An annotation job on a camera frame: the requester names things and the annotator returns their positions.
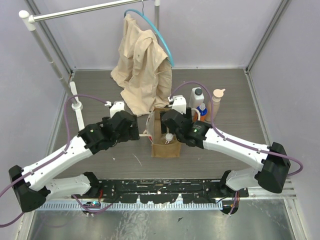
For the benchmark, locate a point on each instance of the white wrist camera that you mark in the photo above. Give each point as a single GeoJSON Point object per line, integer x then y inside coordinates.
{"type": "Point", "coordinates": [178, 103]}
{"type": "Point", "coordinates": [115, 107]}

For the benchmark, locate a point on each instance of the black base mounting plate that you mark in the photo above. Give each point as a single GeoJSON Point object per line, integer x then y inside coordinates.
{"type": "Point", "coordinates": [160, 191]}

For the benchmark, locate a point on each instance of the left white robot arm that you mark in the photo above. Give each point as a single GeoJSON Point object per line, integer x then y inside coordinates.
{"type": "Point", "coordinates": [35, 184]}

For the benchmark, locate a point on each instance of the brown canvas bag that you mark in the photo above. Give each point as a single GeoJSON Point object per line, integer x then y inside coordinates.
{"type": "Point", "coordinates": [154, 130]}

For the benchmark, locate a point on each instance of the blue cap bottle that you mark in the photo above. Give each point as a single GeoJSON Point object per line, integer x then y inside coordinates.
{"type": "Point", "coordinates": [201, 113]}

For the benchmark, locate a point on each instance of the clear bottle white cap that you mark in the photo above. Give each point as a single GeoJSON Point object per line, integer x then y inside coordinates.
{"type": "Point", "coordinates": [168, 138]}

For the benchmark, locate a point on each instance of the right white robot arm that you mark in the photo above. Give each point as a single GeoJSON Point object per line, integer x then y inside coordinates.
{"type": "Point", "coordinates": [269, 165]}

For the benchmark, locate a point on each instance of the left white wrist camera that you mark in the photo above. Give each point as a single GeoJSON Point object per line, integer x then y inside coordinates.
{"type": "Point", "coordinates": [115, 107]}

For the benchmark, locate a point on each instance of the white clothes rack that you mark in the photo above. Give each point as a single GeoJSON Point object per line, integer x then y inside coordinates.
{"type": "Point", "coordinates": [30, 21]}

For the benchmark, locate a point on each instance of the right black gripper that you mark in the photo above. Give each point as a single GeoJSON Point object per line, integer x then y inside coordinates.
{"type": "Point", "coordinates": [188, 114]}

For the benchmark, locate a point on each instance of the blue clothes hanger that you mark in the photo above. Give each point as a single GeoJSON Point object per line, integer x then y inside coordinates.
{"type": "Point", "coordinates": [155, 32]}

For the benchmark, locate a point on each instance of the aluminium front rail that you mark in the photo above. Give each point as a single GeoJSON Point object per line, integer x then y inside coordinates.
{"type": "Point", "coordinates": [84, 184]}

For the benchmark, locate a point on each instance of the white bottle black cap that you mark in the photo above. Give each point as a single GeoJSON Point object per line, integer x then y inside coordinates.
{"type": "Point", "coordinates": [196, 97]}

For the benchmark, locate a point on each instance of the beige pink bottle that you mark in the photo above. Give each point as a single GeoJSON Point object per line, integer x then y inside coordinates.
{"type": "Point", "coordinates": [213, 105]}

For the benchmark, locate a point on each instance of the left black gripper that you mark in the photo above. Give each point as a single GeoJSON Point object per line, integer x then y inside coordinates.
{"type": "Point", "coordinates": [135, 127]}

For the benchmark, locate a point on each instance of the beige shirt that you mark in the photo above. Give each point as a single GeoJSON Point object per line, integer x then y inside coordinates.
{"type": "Point", "coordinates": [143, 69]}

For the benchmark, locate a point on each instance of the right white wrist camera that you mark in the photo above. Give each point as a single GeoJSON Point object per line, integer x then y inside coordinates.
{"type": "Point", "coordinates": [178, 103]}

